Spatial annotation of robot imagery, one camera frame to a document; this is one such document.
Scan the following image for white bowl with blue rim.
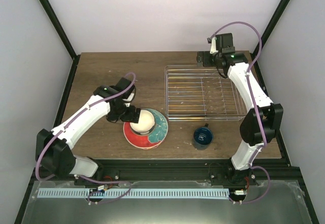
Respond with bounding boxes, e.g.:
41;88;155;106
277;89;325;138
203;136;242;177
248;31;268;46
130;110;155;135

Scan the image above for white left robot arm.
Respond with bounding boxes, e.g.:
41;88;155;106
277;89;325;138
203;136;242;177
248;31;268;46
35;77;141;185

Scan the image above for light blue slotted strip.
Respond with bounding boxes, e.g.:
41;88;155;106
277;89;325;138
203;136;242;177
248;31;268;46
37;188;230;200

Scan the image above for wire dish rack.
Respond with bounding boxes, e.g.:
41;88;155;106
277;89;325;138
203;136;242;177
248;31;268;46
165;65;247;121

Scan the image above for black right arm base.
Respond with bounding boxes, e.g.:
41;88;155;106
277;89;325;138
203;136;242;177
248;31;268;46
208;164;255;187

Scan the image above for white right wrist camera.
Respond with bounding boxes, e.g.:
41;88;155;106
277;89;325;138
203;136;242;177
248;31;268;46
207;37;218;55

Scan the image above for red and teal plate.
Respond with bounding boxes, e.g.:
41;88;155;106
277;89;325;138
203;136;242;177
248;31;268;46
123;108;168;150

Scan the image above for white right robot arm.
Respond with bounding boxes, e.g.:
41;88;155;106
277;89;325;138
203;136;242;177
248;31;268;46
197;33;283;185

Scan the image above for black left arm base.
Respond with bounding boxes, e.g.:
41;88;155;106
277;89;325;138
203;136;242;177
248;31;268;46
74;175;118;187

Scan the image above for black aluminium frame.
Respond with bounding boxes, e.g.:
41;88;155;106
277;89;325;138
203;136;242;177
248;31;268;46
14;0;320;224

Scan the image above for dark blue mug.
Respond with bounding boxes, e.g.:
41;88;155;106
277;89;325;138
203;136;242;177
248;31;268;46
192;123;214;150

